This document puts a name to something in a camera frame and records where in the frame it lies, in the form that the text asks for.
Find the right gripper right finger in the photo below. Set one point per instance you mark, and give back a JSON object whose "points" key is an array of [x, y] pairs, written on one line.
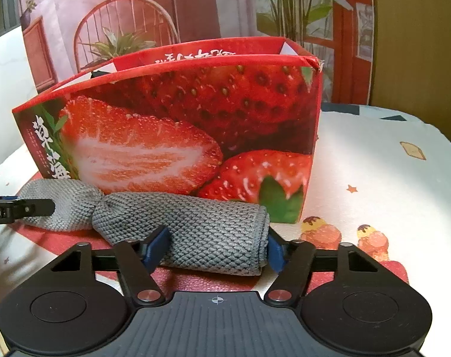
{"points": [[294, 262]]}

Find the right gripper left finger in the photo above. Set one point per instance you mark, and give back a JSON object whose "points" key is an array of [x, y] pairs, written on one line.
{"points": [[133, 263]]}

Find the grey mesh towel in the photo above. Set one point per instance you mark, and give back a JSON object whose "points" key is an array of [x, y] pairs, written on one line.
{"points": [[227, 237]]}

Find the printed living room backdrop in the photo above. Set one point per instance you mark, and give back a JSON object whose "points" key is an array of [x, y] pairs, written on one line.
{"points": [[63, 37]]}

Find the red strawberry cardboard box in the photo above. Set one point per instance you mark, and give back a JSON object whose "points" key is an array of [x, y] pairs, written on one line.
{"points": [[227, 119]]}

